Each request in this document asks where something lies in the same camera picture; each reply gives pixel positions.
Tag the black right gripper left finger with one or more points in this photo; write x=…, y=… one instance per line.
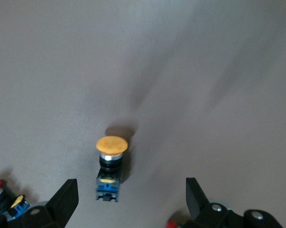
x=62, y=202

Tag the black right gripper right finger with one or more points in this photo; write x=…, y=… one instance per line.
x=197, y=204

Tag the yellow mushroom push button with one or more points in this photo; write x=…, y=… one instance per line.
x=111, y=145

